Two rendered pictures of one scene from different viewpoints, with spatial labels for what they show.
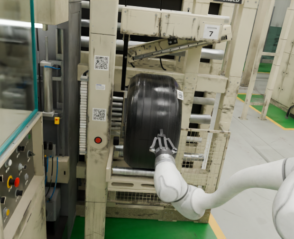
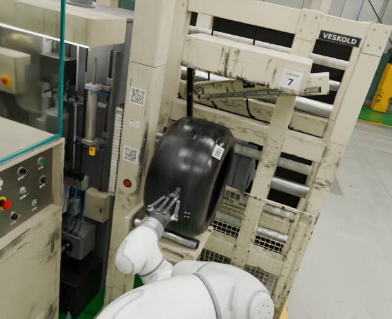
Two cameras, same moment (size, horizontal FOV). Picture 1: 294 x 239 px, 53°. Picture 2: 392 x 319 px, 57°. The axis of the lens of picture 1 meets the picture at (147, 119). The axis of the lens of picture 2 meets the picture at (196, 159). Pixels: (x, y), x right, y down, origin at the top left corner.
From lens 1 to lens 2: 0.58 m
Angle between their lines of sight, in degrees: 18
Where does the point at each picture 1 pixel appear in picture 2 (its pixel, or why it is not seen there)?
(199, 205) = not seen: hidden behind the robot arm
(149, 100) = (176, 150)
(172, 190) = (127, 261)
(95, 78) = (129, 113)
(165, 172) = (132, 238)
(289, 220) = not seen: outside the picture
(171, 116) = (196, 176)
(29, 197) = (30, 224)
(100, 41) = (138, 72)
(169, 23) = (238, 62)
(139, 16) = (203, 48)
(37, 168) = (55, 197)
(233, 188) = not seen: hidden behind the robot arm
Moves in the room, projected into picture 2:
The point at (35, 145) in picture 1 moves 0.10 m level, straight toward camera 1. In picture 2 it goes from (55, 172) to (47, 182)
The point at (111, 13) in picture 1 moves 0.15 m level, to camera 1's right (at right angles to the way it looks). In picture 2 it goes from (152, 41) to (184, 50)
